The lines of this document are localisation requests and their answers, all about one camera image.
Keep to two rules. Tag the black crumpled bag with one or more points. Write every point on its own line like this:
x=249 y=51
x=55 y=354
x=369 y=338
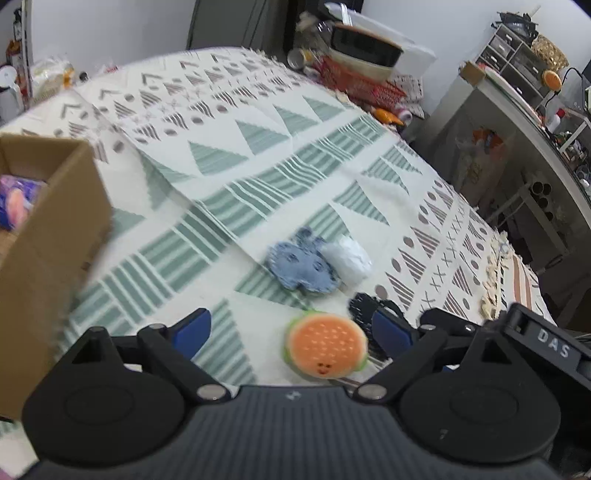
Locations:
x=519 y=23

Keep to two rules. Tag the patterned tasselled blanket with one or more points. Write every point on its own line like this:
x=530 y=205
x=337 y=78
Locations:
x=277 y=152

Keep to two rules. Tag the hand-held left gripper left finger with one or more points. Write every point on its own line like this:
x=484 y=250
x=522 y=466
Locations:
x=194 y=330

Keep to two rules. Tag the wicker basket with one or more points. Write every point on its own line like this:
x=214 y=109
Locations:
x=549 y=51

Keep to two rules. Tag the black and cream bowl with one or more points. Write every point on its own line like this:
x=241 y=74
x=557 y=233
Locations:
x=364 y=46

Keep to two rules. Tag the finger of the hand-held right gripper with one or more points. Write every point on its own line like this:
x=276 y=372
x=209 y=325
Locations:
x=461 y=321

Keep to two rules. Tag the white bottle with red cap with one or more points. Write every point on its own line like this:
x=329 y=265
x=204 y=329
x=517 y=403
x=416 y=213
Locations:
x=554 y=122

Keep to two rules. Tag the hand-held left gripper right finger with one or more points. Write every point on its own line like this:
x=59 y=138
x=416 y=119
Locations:
x=392 y=331

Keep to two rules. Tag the black cloth with white patch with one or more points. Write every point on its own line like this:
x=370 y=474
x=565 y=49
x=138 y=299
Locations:
x=362 y=307

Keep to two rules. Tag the orange hamburger plush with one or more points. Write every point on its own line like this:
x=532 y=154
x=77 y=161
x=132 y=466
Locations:
x=325 y=344

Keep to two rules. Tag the red plastic basket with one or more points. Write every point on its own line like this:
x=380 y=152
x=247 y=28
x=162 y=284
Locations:
x=360 y=85

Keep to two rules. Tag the blue elephant plush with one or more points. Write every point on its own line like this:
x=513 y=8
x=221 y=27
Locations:
x=300 y=265

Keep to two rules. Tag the purple tissue packet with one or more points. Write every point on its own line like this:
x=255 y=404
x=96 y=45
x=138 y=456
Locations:
x=18 y=203

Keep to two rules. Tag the white crumpled cloth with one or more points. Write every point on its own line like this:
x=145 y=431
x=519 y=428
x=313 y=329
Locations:
x=348 y=258

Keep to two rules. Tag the white desk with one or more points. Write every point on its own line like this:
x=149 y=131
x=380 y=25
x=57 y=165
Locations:
x=521 y=129

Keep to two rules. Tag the brown cardboard box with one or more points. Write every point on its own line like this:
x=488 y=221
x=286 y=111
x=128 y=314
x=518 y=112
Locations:
x=55 y=258

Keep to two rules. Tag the white kettle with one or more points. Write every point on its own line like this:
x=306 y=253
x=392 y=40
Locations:
x=9 y=94

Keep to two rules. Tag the grey drawer organizer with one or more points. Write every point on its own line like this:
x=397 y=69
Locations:
x=508 y=55

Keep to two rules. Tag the white food bags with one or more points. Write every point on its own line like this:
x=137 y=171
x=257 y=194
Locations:
x=51 y=74

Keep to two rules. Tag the black flat panel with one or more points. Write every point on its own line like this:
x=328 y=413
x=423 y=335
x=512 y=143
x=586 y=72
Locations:
x=231 y=23

